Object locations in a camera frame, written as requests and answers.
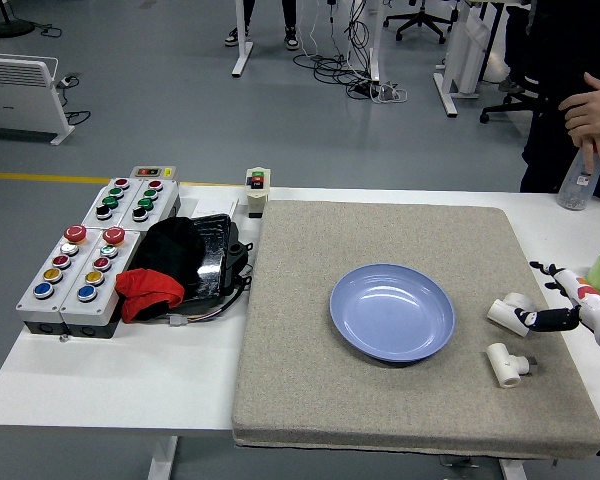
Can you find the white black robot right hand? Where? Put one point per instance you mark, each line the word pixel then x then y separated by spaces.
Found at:
pixel 587 295

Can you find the small four-button control box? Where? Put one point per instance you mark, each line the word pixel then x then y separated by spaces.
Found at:
pixel 162 205
pixel 96 202

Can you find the grey-brown mat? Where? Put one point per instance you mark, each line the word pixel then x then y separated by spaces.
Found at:
pixel 305 300

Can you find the large five-button control box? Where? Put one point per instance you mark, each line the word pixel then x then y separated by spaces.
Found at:
pixel 40 302
pixel 100 307

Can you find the background person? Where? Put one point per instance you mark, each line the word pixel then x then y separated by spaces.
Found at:
pixel 291 20

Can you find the black chair base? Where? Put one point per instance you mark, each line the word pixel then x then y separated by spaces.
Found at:
pixel 510 106

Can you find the beige start-stop switch box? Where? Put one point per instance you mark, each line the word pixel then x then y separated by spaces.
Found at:
pixel 257 200

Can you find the flat grey switch box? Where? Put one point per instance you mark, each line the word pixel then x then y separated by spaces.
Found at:
pixel 152 172

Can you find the white desk with side panel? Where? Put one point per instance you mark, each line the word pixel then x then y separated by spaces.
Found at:
pixel 447 97

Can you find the plain white pipe tee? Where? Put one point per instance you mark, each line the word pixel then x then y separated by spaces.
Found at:
pixel 502 312

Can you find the white paper card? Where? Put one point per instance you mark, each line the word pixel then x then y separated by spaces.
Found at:
pixel 212 206

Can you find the white pipe tee metal insert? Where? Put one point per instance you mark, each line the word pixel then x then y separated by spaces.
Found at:
pixel 502 367

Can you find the white table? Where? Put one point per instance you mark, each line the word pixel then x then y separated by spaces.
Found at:
pixel 130 380

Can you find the white panel heater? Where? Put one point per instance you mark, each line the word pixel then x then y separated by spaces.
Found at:
pixel 15 100

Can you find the red cloth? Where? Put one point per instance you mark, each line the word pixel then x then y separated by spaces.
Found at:
pixel 147 290

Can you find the clear plastic bottle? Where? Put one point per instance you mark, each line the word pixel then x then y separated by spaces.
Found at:
pixel 575 192

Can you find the blue plate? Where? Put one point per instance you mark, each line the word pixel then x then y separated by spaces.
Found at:
pixel 390 315

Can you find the black cloth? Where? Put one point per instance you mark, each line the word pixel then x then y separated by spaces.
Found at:
pixel 172 247

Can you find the white desk frame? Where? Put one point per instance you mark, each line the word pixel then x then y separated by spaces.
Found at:
pixel 242 55

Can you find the black round stand base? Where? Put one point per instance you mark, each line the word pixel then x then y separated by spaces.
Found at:
pixel 7 27

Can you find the black office chair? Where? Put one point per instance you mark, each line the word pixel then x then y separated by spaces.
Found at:
pixel 422 20

